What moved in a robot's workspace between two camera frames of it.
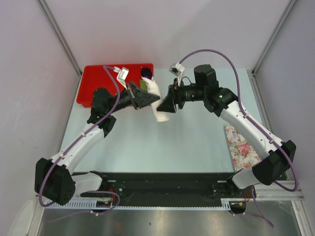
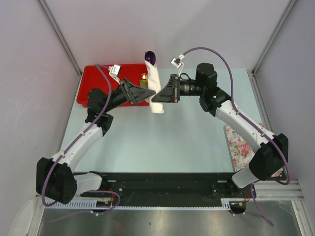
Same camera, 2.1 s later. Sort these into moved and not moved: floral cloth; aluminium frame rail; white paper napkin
Moved: white paper napkin
Not moved: aluminium frame rail; floral cloth
